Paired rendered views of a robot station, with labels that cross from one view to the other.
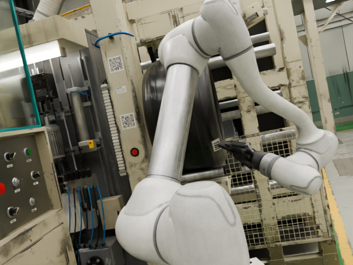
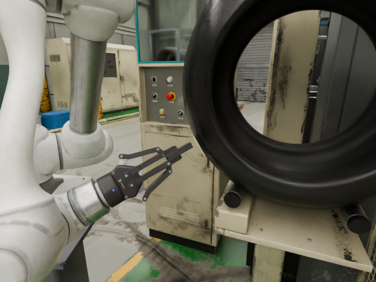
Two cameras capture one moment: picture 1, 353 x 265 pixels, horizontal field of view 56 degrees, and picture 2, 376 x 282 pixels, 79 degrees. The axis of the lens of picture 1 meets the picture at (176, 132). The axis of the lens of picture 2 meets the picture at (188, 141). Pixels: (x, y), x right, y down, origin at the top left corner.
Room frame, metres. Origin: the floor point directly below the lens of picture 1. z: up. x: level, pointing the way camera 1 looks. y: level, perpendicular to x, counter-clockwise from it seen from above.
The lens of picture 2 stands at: (1.51, -0.73, 1.22)
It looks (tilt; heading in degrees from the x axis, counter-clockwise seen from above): 17 degrees down; 101
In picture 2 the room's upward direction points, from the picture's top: straight up
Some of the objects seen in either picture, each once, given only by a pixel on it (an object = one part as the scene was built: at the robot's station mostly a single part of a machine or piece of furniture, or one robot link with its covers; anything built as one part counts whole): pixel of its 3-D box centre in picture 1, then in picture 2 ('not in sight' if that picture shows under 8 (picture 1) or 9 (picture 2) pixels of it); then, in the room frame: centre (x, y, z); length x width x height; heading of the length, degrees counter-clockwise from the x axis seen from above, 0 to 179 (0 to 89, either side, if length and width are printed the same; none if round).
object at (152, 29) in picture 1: (191, 23); not in sight; (1.97, -0.22, 1.71); 0.61 x 0.25 x 0.15; 79
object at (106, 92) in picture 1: (115, 129); not in sight; (1.72, 0.30, 1.19); 0.05 x 0.04 x 0.48; 169
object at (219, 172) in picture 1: (189, 176); (241, 174); (1.56, -0.02, 0.90); 0.35 x 0.05 x 0.05; 79
